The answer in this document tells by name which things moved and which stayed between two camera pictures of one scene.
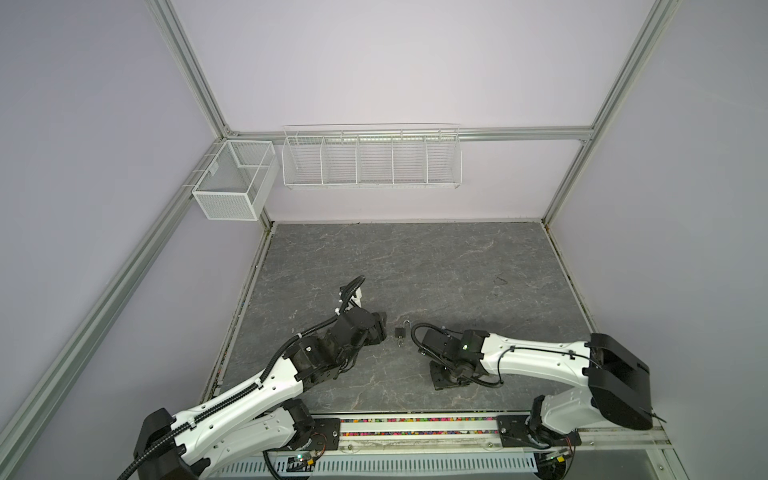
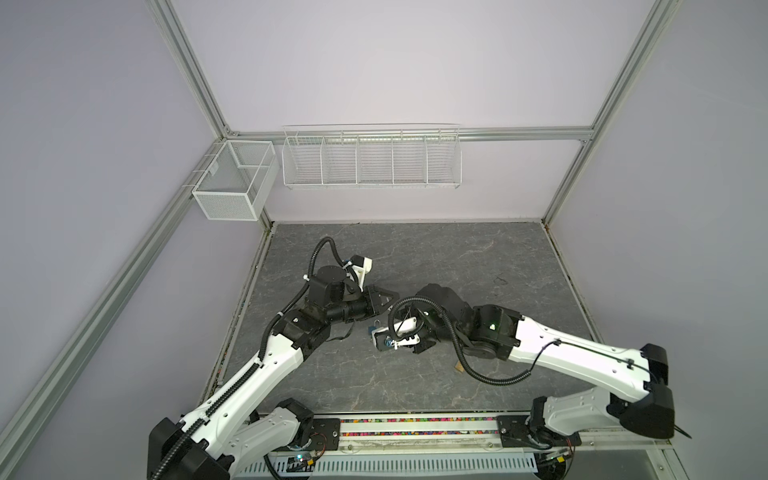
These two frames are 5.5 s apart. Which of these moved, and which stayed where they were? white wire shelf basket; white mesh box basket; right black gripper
Moved: right black gripper
Stayed: white mesh box basket; white wire shelf basket
